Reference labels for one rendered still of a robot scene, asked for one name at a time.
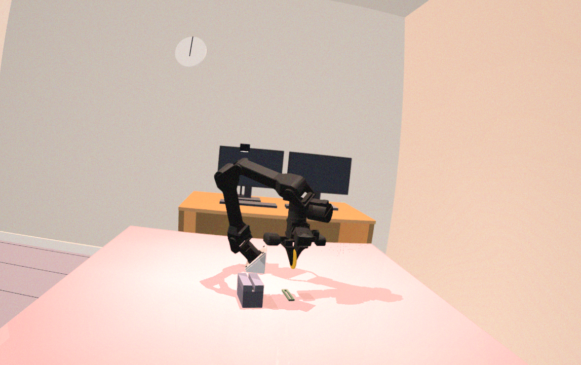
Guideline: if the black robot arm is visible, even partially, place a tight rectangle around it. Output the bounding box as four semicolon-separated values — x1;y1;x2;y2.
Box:
214;158;333;264

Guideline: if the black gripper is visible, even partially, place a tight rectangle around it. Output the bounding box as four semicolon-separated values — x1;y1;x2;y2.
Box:
263;217;326;266

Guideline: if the gold coin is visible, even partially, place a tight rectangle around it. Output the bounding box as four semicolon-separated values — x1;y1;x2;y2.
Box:
290;250;297;269

